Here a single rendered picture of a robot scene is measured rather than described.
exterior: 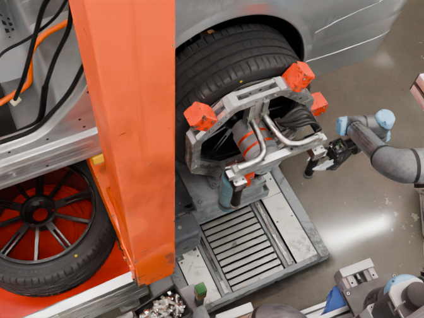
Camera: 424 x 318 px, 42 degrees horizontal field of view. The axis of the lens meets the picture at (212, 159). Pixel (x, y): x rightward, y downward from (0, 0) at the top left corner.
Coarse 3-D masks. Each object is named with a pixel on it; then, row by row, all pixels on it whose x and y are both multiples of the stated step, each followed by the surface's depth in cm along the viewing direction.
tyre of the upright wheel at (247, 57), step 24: (240, 24) 211; (192, 48) 206; (216, 48) 204; (240, 48) 203; (264, 48) 206; (288, 48) 217; (192, 72) 203; (216, 72) 200; (240, 72) 198; (264, 72) 203; (192, 96) 201; (216, 96) 202
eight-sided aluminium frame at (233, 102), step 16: (272, 80) 204; (240, 96) 201; (256, 96) 200; (272, 96) 203; (288, 96) 209; (304, 96) 214; (224, 112) 199; (288, 128) 243; (192, 144) 207; (192, 160) 217; (208, 160) 235; (224, 160) 244; (240, 160) 248
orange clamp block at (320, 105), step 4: (316, 92) 232; (320, 92) 232; (312, 96) 231; (316, 96) 231; (320, 96) 231; (316, 100) 230; (320, 100) 230; (324, 100) 230; (316, 104) 229; (320, 104) 229; (324, 104) 229; (312, 108) 228; (316, 108) 228; (320, 108) 229; (324, 108) 231; (312, 112) 230; (316, 112) 231; (320, 112) 233; (324, 112) 235
